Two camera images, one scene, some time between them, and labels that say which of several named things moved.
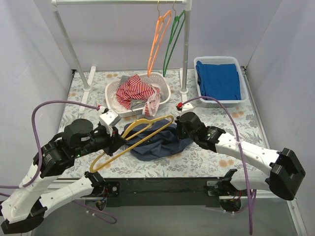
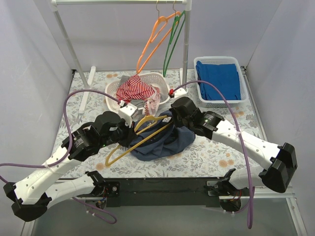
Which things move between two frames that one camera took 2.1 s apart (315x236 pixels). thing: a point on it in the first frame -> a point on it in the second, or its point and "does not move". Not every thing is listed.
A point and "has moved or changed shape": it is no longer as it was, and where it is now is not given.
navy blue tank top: [165, 142] has moved or changed shape
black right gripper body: [180, 131] -> [175, 118]
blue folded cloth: [220, 82] does not move
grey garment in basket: [135, 104] does not move
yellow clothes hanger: [148, 124] has moved or changed shape
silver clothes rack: [74, 60] does not move
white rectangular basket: [209, 103] does not move
